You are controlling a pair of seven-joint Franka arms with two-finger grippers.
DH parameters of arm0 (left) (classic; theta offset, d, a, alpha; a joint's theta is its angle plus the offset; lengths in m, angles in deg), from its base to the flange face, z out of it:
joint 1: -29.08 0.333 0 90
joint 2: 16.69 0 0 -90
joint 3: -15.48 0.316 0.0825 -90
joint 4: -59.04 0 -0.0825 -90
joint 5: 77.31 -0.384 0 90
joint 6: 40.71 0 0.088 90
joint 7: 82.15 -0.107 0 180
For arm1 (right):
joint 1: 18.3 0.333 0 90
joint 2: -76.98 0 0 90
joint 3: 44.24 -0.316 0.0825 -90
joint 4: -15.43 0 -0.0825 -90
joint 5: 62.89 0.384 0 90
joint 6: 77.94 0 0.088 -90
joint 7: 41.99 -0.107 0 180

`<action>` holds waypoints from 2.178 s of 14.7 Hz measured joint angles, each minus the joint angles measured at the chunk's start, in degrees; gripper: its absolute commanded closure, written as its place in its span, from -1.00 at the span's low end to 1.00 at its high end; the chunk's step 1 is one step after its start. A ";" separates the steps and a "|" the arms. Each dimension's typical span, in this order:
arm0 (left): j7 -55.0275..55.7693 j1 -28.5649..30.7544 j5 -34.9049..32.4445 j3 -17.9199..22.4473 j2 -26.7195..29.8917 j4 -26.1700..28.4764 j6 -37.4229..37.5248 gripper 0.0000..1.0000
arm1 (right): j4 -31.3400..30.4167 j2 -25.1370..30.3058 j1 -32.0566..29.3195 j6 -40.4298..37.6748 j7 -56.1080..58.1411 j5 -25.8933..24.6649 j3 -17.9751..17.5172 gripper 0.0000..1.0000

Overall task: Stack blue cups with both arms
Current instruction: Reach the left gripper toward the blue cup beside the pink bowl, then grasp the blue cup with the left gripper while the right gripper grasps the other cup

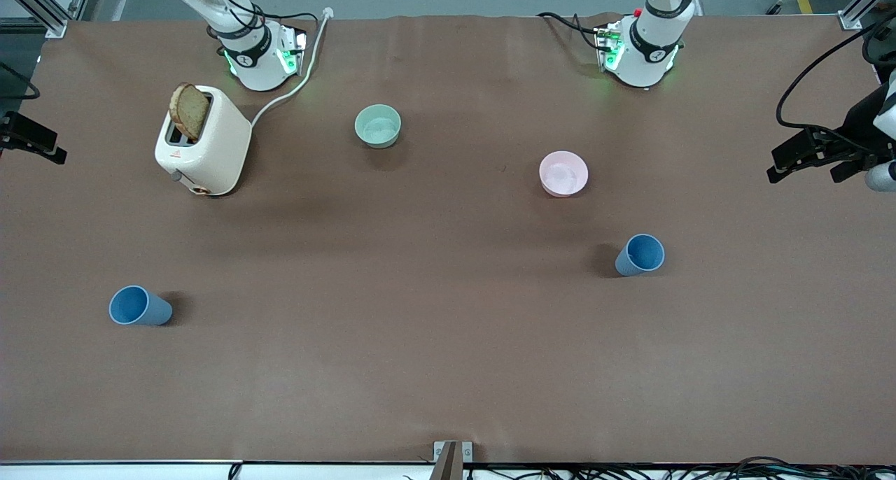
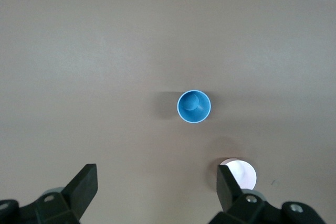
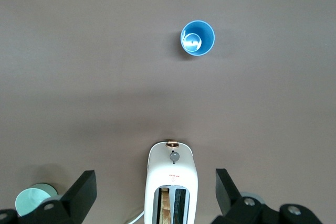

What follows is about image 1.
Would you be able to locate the right base connector box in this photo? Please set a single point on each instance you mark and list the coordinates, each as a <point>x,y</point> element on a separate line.
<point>292,50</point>

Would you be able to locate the aluminium frame post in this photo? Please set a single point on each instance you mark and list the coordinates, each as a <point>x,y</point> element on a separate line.
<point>864,8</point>
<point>35,4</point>

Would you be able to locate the pale pink bowl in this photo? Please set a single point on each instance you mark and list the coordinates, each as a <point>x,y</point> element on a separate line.
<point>563,173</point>

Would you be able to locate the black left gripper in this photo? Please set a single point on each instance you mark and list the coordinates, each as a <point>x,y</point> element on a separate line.
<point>858,125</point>

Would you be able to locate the mint green bowl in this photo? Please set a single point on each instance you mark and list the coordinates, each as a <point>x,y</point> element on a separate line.
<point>378,126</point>

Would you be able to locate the base connector box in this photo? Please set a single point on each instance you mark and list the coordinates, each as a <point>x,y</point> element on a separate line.
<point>609,46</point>
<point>292,50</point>

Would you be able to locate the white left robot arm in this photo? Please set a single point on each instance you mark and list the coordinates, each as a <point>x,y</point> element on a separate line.
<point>654,43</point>

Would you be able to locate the left base connector box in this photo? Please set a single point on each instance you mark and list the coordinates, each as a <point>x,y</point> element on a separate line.
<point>609,46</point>

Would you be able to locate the cream white toaster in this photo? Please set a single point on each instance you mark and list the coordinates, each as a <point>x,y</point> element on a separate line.
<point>217,151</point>

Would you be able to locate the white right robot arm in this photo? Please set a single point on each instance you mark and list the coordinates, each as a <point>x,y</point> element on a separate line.
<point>245,53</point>

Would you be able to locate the ribbed blue plastic cup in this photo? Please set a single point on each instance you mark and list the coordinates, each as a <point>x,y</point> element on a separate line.
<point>136,306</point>
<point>640,256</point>

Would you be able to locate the brown table cover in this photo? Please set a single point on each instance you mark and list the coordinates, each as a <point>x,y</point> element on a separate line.
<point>448,340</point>

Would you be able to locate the metal table edge bracket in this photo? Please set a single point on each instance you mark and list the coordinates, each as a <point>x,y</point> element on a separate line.
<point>451,459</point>

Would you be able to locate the brown toast slice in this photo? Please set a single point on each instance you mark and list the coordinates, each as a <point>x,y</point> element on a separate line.
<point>189,110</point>

